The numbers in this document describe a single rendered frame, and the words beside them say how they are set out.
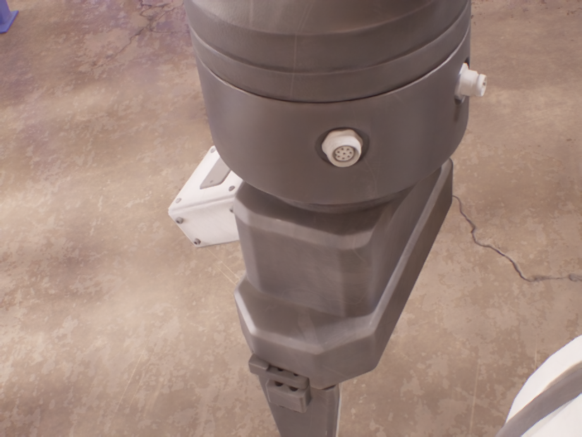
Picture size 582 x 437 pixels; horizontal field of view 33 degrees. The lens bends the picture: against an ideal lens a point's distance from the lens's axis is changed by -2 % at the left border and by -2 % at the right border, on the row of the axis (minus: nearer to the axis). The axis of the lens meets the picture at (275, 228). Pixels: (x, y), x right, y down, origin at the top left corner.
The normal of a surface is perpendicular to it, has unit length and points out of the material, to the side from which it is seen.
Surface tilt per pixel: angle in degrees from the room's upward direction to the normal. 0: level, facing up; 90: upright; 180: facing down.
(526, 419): 47
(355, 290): 101
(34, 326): 0
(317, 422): 98
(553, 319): 0
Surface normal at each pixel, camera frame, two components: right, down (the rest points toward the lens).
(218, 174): -0.55, -0.70
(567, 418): -0.85, -0.44
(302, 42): -0.17, 0.73
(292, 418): -0.42, 0.69
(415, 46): 0.52, 0.59
